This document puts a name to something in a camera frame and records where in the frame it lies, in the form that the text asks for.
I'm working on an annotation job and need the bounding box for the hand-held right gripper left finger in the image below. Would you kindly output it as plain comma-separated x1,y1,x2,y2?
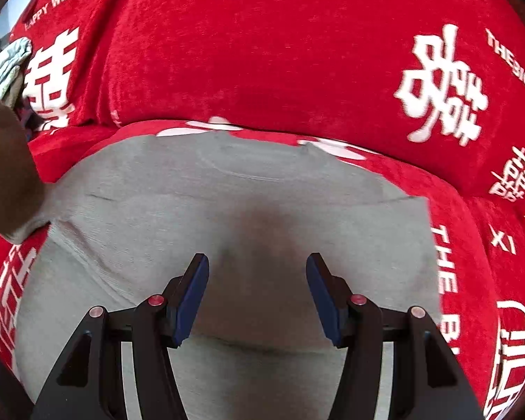
28,253,211,420

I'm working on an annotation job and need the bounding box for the grey knit sweater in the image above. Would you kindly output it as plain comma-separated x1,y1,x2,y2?
0,92,442,420

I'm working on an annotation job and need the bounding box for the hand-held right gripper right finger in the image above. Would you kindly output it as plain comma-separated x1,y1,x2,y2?
305,253,486,420

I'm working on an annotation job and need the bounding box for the grey white checked cloth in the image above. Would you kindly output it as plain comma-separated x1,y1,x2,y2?
0,37,33,110

